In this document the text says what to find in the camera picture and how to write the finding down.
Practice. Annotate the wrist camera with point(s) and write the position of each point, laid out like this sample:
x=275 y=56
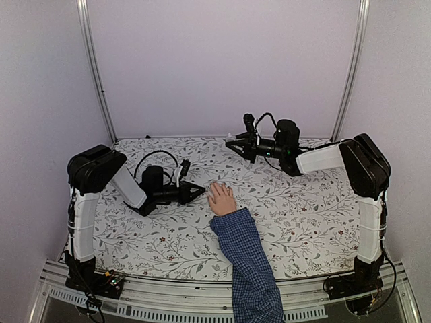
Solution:
x=181 y=171
x=251 y=127

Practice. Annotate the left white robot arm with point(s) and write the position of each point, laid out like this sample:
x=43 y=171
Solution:
x=90 y=172

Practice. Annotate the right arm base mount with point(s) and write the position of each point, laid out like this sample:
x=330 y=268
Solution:
x=365 y=278

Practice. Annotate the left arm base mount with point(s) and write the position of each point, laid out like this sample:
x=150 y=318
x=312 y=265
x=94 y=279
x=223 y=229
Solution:
x=83 y=277

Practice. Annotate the clear nail polish bottle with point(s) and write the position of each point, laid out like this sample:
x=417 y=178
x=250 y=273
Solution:
x=230 y=137

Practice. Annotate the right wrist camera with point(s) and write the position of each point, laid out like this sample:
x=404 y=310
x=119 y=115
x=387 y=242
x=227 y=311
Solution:
x=251 y=127

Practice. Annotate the left aluminium frame post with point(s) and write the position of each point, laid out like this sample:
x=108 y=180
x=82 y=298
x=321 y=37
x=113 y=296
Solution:
x=84 y=21

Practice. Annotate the front aluminium rail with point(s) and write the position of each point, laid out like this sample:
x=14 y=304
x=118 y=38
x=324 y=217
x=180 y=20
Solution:
x=157 y=300

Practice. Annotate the right aluminium frame post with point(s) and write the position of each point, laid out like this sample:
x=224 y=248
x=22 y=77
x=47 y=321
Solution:
x=360 y=33

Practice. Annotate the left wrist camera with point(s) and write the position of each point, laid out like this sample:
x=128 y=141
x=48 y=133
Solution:
x=181 y=171

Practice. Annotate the aluminium frame post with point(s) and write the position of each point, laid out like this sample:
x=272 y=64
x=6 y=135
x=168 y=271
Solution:
x=84 y=21
x=360 y=33

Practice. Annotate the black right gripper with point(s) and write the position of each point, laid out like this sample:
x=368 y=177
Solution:
x=249 y=145

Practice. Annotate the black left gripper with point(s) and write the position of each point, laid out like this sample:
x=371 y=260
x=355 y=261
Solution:
x=186 y=195

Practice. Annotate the floral patterned table mat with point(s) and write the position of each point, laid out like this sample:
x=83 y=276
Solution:
x=307 y=226

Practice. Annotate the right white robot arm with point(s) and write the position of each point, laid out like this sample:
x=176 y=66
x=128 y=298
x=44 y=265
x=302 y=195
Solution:
x=368 y=172

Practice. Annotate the person's bare hand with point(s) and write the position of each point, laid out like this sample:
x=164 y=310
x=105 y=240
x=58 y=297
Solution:
x=221 y=199

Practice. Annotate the blue checkered sleeve forearm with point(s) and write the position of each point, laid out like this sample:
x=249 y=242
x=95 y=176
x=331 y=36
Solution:
x=255 y=295

